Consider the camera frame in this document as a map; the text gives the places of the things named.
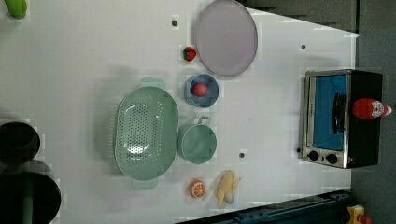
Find red felt ketchup bottle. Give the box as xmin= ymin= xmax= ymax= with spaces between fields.
xmin=352 ymin=98 xmax=392 ymax=120

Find silver toaster oven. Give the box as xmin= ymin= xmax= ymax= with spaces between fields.
xmin=301 ymin=69 xmax=383 ymax=169

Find grey round plate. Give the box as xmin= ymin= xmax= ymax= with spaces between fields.
xmin=194 ymin=0 xmax=258 ymax=76

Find green cup with handle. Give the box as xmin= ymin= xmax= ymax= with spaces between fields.
xmin=177 ymin=117 xmax=217 ymax=164

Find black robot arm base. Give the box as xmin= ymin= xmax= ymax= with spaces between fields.
xmin=1 ymin=121 xmax=62 ymax=224

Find orange slice toy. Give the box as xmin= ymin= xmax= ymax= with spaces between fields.
xmin=188 ymin=179 xmax=205 ymax=199

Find yellow and red object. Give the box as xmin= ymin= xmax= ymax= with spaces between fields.
xmin=347 ymin=205 xmax=373 ymax=224

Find blue bowl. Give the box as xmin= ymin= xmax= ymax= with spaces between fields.
xmin=185 ymin=74 xmax=219 ymax=108

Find red toy apple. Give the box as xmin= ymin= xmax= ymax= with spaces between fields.
xmin=192 ymin=83 xmax=208 ymax=97

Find green oval colander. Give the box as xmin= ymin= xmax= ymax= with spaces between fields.
xmin=114 ymin=77 xmax=178 ymax=190

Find red toy strawberry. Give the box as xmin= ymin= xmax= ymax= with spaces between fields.
xmin=183 ymin=47 xmax=197 ymax=62

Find green toy vegetable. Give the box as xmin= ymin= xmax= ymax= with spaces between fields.
xmin=5 ymin=0 xmax=27 ymax=20

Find yellow toy banana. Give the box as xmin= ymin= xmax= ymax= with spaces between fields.
xmin=217 ymin=170 xmax=241 ymax=207

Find blue metal frame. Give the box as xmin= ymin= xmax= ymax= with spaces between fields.
xmin=177 ymin=190 xmax=356 ymax=224

